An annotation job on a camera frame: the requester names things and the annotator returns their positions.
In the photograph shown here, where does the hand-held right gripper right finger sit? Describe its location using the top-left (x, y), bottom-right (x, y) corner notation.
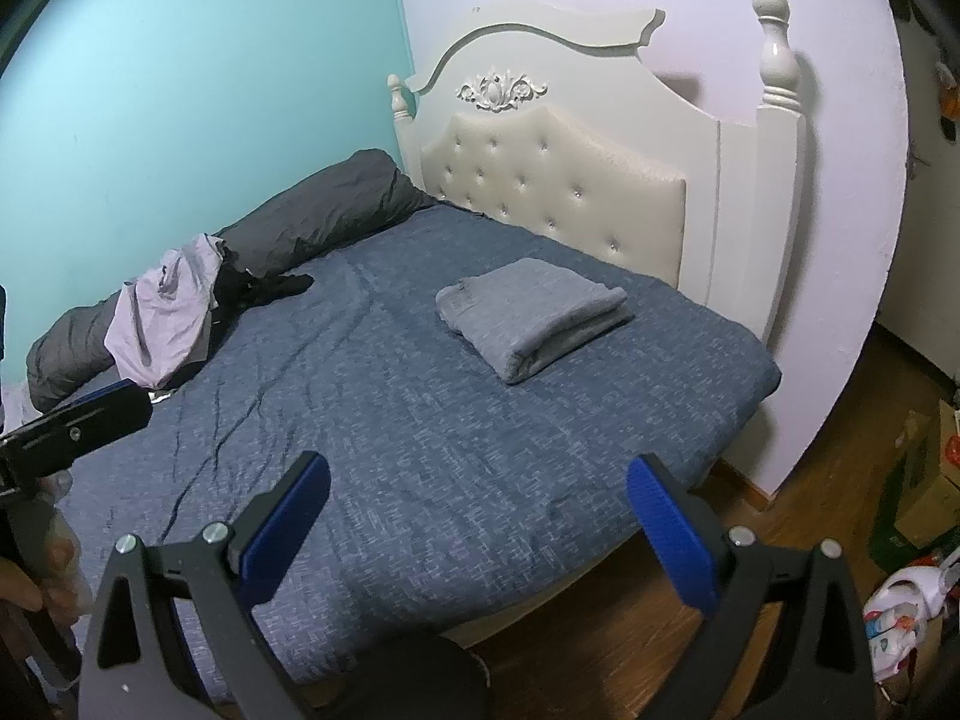
top-left (627, 454), bottom-right (878, 720)

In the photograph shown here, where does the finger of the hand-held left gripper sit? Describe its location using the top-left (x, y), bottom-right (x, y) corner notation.
top-left (15, 379), bottom-right (155, 477)

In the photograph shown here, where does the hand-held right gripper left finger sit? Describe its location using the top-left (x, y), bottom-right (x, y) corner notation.
top-left (79, 450), bottom-right (332, 720)

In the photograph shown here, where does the grey knit sweater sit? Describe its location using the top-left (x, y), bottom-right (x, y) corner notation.
top-left (435, 257), bottom-right (629, 385)

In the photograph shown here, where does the person's left hand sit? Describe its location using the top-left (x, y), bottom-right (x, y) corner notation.
top-left (0, 516), bottom-right (85, 622)

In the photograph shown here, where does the light blue sheet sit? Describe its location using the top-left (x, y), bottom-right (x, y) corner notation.
top-left (0, 382), bottom-right (31, 436)

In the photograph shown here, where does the lilac garment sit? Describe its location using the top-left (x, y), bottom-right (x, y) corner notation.
top-left (103, 235), bottom-right (226, 387)

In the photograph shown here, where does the black garment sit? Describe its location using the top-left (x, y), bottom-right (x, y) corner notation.
top-left (202, 266), bottom-right (314, 331)

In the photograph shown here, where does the white printed bag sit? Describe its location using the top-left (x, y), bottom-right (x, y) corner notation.
top-left (862, 562), bottom-right (960, 683)

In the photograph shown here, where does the brown cardboard box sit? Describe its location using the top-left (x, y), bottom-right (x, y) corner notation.
top-left (892, 401), bottom-right (960, 548)

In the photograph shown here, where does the dark grey rolled duvet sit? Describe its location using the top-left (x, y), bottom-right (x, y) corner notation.
top-left (26, 148), bottom-right (436, 410)

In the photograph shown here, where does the cream tufted headboard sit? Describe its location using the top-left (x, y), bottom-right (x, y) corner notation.
top-left (386, 0), bottom-right (807, 353)

